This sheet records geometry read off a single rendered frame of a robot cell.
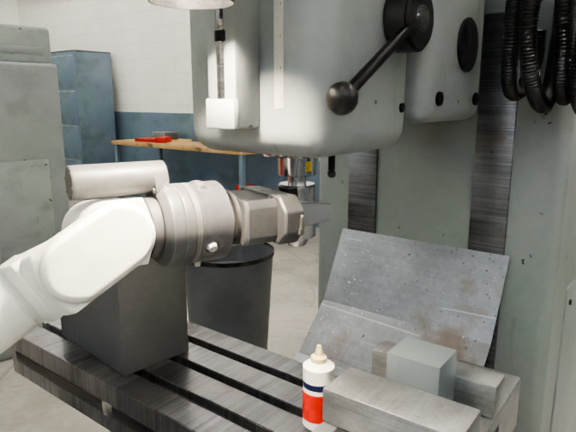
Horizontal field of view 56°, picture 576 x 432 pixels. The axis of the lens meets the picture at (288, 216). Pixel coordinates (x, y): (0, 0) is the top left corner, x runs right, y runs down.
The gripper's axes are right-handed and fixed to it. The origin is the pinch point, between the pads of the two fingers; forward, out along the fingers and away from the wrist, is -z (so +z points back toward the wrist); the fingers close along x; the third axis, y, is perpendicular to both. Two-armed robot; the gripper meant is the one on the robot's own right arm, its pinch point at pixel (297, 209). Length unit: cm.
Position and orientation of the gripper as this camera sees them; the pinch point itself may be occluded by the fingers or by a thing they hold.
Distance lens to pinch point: 66.4
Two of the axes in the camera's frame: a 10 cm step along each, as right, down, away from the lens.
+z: -8.4, 1.1, -5.4
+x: -5.5, -1.8, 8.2
